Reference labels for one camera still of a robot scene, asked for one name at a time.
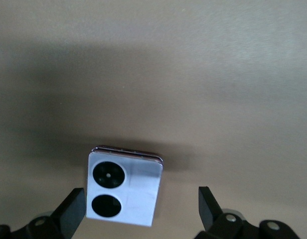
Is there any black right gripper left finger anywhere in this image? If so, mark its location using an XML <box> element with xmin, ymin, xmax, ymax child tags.
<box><xmin>0</xmin><ymin>187</ymin><xmax>85</xmax><ymax>239</ymax></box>

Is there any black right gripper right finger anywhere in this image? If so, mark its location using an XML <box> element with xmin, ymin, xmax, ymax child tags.
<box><xmin>195</xmin><ymin>186</ymin><xmax>300</xmax><ymax>239</ymax></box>

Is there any lilac flip phone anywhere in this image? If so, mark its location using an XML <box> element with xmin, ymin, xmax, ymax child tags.
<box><xmin>86</xmin><ymin>144</ymin><xmax>165</xmax><ymax>228</ymax></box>

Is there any brown table mat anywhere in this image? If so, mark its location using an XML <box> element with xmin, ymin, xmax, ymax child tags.
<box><xmin>0</xmin><ymin>0</ymin><xmax>307</xmax><ymax>239</ymax></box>

